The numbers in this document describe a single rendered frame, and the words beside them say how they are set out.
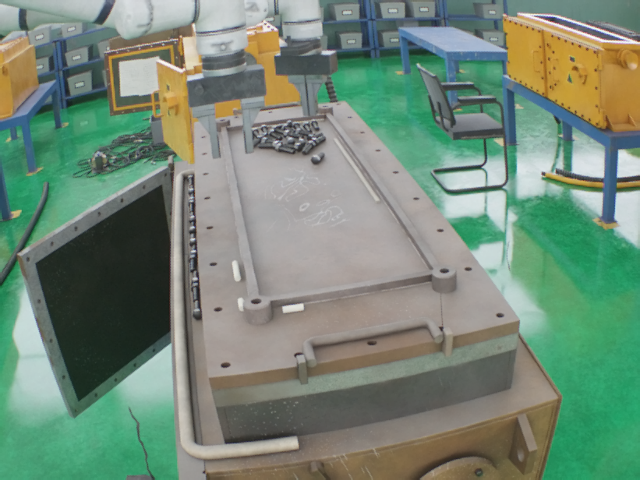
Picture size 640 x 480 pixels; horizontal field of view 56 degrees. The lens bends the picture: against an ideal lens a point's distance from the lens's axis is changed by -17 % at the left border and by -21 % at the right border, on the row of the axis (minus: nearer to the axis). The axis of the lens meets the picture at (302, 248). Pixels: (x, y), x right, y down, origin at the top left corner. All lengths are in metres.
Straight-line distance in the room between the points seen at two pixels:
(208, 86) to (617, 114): 3.93
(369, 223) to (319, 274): 0.20
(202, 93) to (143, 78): 4.24
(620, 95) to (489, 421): 3.94
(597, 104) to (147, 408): 3.32
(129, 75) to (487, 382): 4.63
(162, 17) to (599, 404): 2.51
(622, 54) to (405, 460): 3.95
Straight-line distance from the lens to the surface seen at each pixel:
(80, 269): 2.01
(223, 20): 1.14
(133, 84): 5.43
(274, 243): 1.29
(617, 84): 4.79
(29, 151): 7.03
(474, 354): 1.04
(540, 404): 1.09
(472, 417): 1.06
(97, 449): 3.03
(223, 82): 1.18
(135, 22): 1.09
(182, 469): 1.02
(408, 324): 1.01
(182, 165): 2.18
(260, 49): 3.94
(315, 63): 1.55
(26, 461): 3.08
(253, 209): 1.44
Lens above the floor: 1.92
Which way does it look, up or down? 26 degrees down
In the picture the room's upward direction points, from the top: 6 degrees counter-clockwise
